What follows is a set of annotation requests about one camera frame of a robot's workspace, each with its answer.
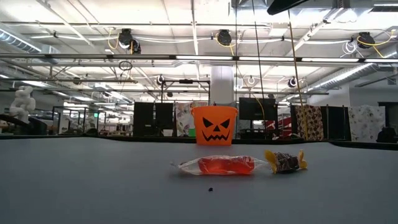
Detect brown candy yellow ends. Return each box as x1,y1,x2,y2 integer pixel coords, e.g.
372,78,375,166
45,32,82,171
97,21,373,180
264,149,308,175

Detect white column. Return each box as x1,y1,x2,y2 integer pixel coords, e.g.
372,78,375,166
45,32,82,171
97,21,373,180
210,64,235,106

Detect black computer monitor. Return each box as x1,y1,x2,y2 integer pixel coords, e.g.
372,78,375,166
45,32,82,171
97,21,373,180
238,96,279,121

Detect red slanted structure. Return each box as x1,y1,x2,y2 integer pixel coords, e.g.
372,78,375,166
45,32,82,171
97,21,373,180
264,115,294,133

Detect brown patterned cloth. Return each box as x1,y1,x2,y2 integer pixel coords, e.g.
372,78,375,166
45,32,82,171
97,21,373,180
294,104,325,141

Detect black divider panel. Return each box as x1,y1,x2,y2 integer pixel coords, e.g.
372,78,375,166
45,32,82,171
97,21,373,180
323,105,349,141
155,101,175,137
133,101,155,137

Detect orange pumpkin face bucket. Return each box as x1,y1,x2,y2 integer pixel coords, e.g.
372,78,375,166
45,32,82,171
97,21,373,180
190,105,239,147

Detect white patterned cloth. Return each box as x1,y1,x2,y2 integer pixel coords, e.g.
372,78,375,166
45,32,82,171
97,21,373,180
347,105,387,143

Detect floral patterned cloth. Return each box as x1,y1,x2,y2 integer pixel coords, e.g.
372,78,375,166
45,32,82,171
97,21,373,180
175,101,210,137

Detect black office chair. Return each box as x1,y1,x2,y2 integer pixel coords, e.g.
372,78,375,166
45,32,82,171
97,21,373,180
27,116,49,136
375,126,398,144

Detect red gummy clear wrapper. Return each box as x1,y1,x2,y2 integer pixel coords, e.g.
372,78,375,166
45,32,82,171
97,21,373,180
170,154,268,176

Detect blue-grey table mat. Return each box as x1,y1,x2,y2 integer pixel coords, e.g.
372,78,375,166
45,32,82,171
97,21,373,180
0,136,398,224

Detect ceiling light rail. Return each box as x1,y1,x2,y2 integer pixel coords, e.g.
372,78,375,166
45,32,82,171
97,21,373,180
0,52,398,63

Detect thin black hanging cable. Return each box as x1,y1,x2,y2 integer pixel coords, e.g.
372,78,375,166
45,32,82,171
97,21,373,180
234,0,239,139

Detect yellow cable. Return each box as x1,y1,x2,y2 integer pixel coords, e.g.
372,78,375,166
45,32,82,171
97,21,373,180
287,11,309,141

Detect silver ventilation duct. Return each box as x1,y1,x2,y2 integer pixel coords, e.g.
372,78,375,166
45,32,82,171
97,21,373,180
0,29,60,65
306,43,398,91

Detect black rig frame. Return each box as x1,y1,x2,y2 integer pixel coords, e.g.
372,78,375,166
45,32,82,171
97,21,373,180
160,78,211,105

